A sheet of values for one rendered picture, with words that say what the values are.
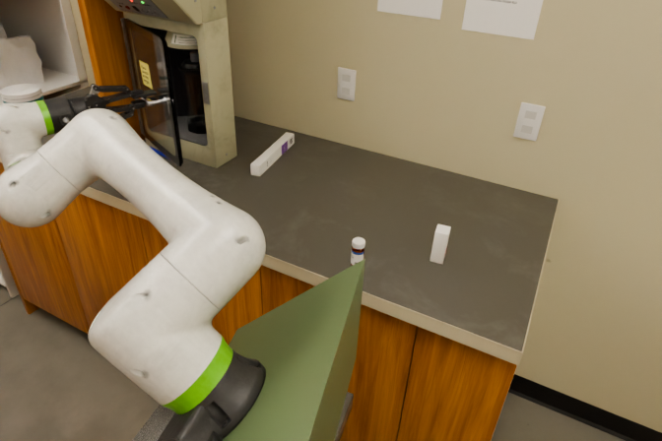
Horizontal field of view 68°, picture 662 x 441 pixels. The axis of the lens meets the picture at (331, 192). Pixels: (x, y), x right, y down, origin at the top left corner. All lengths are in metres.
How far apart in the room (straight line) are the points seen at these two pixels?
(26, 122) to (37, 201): 0.46
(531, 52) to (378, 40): 0.48
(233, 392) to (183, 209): 0.29
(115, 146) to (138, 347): 0.39
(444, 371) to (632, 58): 0.97
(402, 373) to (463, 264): 0.32
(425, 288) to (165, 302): 0.67
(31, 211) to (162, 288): 0.38
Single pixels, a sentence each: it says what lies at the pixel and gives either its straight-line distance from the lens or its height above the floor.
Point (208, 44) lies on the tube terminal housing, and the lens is 1.54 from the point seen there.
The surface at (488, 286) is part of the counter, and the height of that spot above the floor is 0.94.
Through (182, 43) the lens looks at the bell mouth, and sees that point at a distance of 1.62.
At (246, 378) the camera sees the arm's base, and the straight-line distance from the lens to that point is 0.80.
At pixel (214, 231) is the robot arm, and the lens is 0.75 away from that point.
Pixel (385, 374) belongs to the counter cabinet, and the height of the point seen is 0.66.
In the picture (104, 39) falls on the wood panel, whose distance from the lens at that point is 1.77.
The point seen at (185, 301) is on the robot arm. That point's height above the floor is 1.23.
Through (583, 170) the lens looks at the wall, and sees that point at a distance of 1.69.
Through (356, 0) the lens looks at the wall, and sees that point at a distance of 1.72.
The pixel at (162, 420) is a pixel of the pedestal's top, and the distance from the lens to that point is 0.98.
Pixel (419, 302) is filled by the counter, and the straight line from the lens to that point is 1.17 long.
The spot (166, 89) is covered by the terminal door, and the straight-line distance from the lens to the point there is 1.50.
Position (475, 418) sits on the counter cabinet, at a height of 0.64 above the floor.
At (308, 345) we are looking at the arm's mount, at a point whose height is 1.15.
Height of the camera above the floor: 1.73
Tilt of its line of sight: 31 degrees down
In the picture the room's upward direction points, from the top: 2 degrees clockwise
